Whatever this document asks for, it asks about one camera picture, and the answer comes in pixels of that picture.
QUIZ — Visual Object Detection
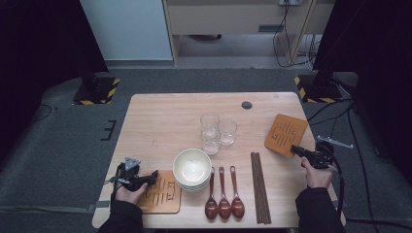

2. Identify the black curtain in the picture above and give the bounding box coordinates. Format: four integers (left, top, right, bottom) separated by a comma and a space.
312, 0, 412, 178
0, 0, 110, 163

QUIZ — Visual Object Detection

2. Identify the light wooden desk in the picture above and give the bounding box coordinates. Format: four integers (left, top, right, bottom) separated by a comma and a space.
161, 0, 336, 67

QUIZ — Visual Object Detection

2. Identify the dark red wooden spoon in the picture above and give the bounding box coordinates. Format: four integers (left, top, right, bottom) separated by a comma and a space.
218, 166, 232, 220
204, 166, 220, 221
229, 165, 246, 219

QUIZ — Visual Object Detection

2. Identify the hand-held gripper cable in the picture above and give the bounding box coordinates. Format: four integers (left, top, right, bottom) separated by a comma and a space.
326, 161, 412, 233
103, 176, 122, 208

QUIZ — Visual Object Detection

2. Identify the bundle of brown chopsticks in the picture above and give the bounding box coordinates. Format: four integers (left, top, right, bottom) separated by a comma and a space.
250, 151, 272, 225

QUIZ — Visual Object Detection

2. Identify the white cabinet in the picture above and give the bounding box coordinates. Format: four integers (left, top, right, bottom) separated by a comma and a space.
80, 0, 173, 61

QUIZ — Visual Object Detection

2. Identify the person's left hand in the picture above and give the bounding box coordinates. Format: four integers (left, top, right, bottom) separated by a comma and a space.
115, 183, 149, 206

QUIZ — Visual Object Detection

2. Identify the square wooden coaster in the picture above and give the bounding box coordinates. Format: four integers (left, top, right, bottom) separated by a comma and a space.
263, 113, 309, 159
135, 170, 182, 215

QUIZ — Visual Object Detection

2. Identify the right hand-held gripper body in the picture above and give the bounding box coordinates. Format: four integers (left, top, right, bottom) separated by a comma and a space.
305, 135, 355, 171

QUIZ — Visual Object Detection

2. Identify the black stand with striped base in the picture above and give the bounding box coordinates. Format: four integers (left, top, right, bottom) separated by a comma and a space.
72, 64, 121, 106
293, 62, 345, 105

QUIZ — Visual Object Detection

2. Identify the black power cable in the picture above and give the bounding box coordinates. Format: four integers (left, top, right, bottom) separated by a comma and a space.
284, 3, 296, 64
272, 3, 309, 69

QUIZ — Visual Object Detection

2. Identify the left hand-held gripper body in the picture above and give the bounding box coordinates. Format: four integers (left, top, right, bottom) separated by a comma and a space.
115, 156, 148, 192

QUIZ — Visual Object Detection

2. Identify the black floor cable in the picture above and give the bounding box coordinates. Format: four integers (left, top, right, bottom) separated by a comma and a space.
28, 104, 53, 124
306, 96, 355, 123
346, 108, 373, 227

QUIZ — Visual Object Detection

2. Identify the right hand-held gripper cable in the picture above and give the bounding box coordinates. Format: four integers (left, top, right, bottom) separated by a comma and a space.
326, 161, 412, 233

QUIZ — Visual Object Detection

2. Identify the left hand-held gripper cable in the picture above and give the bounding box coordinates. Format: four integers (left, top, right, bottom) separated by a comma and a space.
103, 176, 122, 208

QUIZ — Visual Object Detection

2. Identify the grey rectangular desk plate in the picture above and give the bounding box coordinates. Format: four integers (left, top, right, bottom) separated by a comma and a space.
257, 23, 285, 33

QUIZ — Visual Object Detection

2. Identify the cream ceramic bowl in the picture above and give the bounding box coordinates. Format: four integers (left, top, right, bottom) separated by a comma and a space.
172, 148, 213, 188
178, 183, 208, 192
175, 179, 211, 190

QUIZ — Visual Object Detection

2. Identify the clear drinking glass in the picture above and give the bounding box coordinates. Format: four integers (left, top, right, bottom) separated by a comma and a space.
201, 128, 222, 155
218, 118, 238, 148
199, 113, 221, 139

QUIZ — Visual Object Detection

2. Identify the person's right hand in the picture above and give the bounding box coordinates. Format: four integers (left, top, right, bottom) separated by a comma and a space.
300, 157, 335, 190

